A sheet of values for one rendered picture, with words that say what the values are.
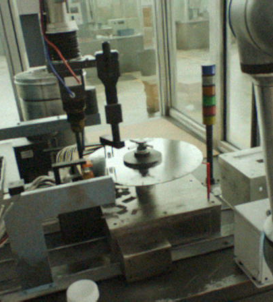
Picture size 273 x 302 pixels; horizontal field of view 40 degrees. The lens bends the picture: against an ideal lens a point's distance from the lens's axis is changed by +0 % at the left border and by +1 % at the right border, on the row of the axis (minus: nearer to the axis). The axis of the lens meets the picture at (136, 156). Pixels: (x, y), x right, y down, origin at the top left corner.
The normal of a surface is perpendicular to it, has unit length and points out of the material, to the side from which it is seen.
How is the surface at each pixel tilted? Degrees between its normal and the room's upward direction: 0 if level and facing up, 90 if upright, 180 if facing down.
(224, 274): 0
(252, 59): 98
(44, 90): 90
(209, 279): 0
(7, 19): 90
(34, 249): 90
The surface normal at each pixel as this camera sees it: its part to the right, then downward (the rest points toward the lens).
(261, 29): -0.83, 0.52
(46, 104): 0.00, 0.38
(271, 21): -0.84, 0.41
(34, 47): 0.27, 0.34
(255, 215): -0.09, -0.92
